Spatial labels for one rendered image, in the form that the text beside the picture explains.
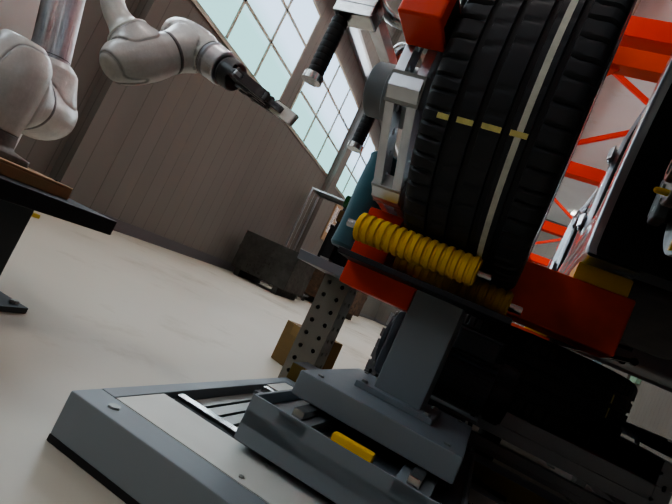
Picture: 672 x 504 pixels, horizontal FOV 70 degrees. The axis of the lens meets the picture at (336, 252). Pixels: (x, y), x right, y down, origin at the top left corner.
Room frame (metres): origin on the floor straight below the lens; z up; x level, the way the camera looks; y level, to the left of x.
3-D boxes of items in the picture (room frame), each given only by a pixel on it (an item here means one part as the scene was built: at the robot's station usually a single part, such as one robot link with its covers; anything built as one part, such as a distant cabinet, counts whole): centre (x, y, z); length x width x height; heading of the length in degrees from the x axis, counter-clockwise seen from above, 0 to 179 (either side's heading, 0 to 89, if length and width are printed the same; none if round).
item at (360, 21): (0.97, 0.17, 0.93); 0.09 x 0.05 x 0.05; 69
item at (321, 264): (1.66, -0.05, 0.44); 0.43 x 0.17 x 0.03; 159
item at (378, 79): (1.08, -0.02, 0.85); 0.21 x 0.14 x 0.14; 69
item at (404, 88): (1.05, -0.08, 0.85); 0.54 x 0.07 x 0.54; 159
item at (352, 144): (1.29, 0.07, 0.83); 0.04 x 0.04 x 0.16
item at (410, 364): (0.99, -0.24, 0.32); 0.40 x 0.30 x 0.28; 159
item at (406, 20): (0.75, 0.02, 0.85); 0.09 x 0.08 x 0.07; 159
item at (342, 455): (0.96, -0.23, 0.13); 0.50 x 0.36 x 0.10; 159
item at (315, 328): (1.68, -0.06, 0.21); 0.10 x 0.10 x 0.42; 69
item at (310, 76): (0.98, 0.20, 0.83); 0.04 x 0.04 x 0.16
